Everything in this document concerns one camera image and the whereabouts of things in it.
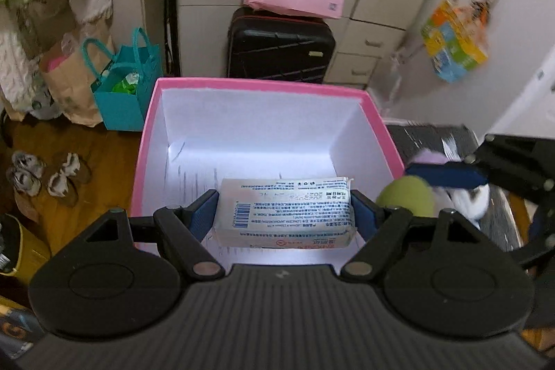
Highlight white brown plush toy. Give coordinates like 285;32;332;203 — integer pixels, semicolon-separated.
433;145;491;224

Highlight plush slippers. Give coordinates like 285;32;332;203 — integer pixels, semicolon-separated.
7;151;92;205

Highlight pink cardboard box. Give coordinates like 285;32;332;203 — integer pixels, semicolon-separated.
130;77;407;258

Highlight white tissue pack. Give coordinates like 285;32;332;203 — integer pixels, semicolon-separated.
213;178;357;249

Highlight teal gift bag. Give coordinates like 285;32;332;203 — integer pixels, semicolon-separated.
81;27;163;131

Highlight black suitcase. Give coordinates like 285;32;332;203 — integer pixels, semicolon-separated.
227;8;336;84

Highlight purple plush toy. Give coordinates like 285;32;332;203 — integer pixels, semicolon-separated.
410;148;450;165

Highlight brown paper bag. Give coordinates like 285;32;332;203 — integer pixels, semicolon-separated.
40;19;114;128

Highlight colourful hanging bag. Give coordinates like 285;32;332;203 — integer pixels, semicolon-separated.
420;0;498;84

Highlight green sponge ball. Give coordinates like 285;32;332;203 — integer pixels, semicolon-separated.
375;175;436;217

